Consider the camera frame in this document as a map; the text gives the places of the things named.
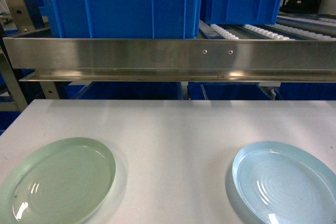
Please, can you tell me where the white roller conveyor track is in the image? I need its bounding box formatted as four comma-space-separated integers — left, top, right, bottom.
210, 24, 239, 40

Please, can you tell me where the large blue bin right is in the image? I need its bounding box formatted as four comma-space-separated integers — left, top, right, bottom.
200, 0, 281, 25

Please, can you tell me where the large blue bin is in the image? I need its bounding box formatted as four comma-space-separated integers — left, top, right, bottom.
200, 0, 281, 25
43, 0, 201, 39

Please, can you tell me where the large blue bin left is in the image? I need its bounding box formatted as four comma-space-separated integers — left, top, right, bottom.
43, 0, 201, 39

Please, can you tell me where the green glass plate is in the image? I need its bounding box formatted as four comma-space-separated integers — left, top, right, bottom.
1, 137, 116, 223

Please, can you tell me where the light blue glass plate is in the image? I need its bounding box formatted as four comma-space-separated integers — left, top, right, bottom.
232, 141, 335, 223

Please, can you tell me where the stainless steel shelf rail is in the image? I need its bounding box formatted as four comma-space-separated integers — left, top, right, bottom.
4, 38, 335, 82

